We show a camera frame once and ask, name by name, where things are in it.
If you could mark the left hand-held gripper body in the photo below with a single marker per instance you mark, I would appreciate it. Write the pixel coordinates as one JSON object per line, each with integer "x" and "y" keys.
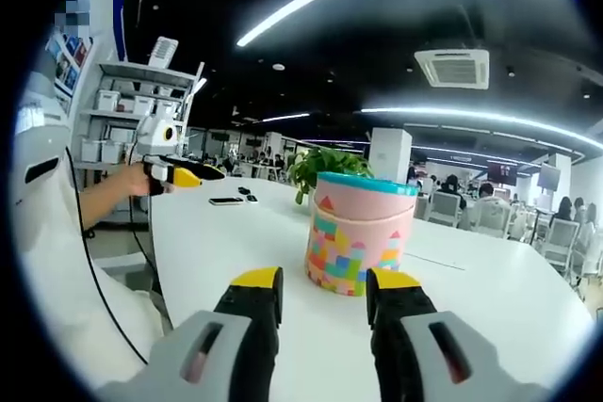
{"x": 158, "y": 136}

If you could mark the grey metal shelf rack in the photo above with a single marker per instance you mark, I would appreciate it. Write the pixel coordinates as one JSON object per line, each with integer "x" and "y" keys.
{"x": 118, "y": 115}

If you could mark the white-cased smartphone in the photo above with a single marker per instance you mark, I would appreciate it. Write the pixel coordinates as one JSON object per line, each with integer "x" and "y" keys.
{"x": 226, "y": 201}

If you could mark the dark hanging sign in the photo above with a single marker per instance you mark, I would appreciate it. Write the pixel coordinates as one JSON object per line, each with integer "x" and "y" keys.
{"x": 501, "y": 173}

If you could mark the white chest-worn device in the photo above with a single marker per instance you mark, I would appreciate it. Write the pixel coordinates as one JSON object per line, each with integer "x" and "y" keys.
{"x": 37, "y": 138}

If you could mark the white table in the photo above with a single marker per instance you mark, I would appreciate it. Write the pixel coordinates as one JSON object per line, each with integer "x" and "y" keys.
{"x": 226, "y": 242}

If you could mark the thin curved ceiling light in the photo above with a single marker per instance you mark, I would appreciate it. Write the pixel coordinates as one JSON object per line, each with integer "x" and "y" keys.
{"x": 471, "y": 115}

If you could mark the wall poster board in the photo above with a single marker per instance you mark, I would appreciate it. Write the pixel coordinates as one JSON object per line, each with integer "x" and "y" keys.
{"x": 70, "y": 68}

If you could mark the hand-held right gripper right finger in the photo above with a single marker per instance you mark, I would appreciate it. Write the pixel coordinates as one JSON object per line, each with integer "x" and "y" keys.
{"x": 410, "y": 336}

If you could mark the person's left hand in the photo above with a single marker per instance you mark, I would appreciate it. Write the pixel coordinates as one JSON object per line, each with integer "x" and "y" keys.
{"x": 134, "y": 181}

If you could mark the ceiling air conditioner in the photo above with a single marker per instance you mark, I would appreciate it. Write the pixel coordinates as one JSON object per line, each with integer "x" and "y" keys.
{"x": 452, "y": 69}

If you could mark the row of white office chairs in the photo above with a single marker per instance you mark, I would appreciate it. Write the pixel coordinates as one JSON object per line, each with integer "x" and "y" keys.
{"x": 560, "y": 237}

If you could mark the pink toy storage bucket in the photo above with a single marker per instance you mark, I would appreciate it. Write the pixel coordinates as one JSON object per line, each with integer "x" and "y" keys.
{"x": 358, "y": 228}

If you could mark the small black device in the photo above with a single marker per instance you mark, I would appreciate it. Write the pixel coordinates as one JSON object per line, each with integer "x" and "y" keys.
{"x": 243, "y": 190}
{"x": 252, "y": 198}

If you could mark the row of white storage bins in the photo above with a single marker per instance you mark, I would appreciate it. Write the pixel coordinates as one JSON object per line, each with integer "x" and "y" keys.
{"x": 108, "y": 101}

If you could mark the white slatted device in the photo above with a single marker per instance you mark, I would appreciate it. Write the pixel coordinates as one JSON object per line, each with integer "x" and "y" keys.
{"x": 163, "y": 51}

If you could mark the grey display screen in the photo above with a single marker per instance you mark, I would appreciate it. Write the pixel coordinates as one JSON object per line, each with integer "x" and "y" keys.
{"x": 550, "y": 176}

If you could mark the potted green plant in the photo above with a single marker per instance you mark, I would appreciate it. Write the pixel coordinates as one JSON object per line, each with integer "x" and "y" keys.
{"x": 325, "y": 166}

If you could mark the person in white shirt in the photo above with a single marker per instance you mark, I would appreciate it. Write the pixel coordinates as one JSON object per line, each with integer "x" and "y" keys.
{"x": 56, "y": 298}

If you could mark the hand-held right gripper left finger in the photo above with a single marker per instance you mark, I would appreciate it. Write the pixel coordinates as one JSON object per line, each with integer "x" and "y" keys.
{"x": 235, "y": 336}

